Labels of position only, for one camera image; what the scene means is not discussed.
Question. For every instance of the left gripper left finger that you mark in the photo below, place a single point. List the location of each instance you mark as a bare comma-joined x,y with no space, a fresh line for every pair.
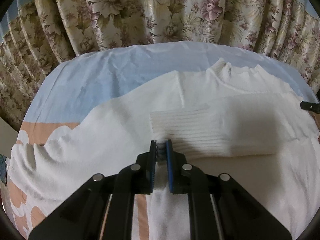
102,208

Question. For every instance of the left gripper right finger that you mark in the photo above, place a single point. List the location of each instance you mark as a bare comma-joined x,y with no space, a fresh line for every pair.
219,207

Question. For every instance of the orange white blue bedsheet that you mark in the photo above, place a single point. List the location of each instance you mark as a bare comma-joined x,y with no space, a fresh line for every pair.
75,87

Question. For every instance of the white knit sweater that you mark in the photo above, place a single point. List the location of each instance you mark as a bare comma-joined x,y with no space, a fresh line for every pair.
238,120

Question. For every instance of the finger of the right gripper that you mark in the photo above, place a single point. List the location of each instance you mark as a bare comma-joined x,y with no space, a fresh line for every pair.
312,107

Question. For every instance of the grey leaning board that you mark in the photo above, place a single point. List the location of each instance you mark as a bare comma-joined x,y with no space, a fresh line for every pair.
8,137

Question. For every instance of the floral blue curtain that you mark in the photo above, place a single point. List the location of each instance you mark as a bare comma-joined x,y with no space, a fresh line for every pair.
37,35

